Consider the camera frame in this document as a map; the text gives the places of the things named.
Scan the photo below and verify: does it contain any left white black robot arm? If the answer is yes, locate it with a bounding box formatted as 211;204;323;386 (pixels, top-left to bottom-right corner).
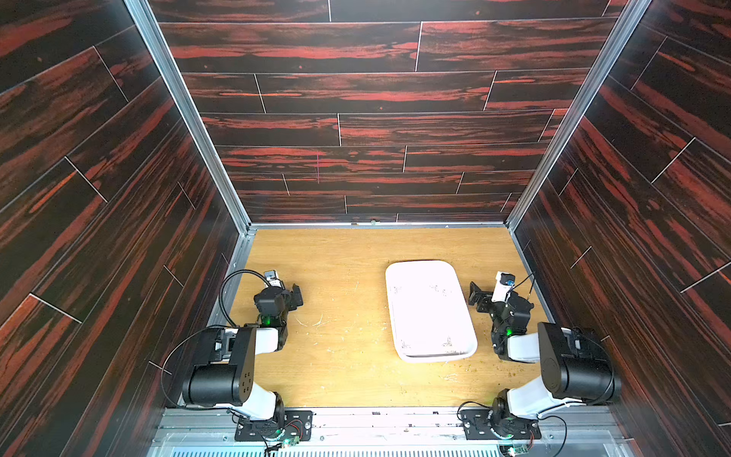
182;285;304;428

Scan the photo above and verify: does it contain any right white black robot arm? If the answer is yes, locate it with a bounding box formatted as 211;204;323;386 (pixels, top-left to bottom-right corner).
458;273;622;440

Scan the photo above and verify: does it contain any white plastic storage tray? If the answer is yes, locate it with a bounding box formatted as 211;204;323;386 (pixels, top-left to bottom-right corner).
386;260;478;364

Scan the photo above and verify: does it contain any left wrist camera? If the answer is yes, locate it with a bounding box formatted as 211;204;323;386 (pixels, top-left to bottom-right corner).
263;270;286;289

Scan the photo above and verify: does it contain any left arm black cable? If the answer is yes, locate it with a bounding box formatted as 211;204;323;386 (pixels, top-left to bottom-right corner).
218;268;273;328

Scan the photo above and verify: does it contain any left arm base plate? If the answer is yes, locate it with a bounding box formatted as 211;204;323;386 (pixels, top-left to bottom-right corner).
234;409;314;444

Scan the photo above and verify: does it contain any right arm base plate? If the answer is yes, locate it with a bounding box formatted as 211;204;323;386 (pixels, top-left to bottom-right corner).
457;409;542;441

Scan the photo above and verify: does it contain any front aluminium rail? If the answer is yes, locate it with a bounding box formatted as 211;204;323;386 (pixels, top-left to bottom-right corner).
148;406;637;456

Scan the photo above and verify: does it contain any left aluminium frame post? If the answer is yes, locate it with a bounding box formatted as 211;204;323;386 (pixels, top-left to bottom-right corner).
124;0;251;234

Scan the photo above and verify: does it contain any aluminium frame post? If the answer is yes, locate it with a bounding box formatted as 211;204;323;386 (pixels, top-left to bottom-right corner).
506;0;651;235
124;0;251;234

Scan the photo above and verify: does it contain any right aluminium frame post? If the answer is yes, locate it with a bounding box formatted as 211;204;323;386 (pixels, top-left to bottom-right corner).
506;0;651;235

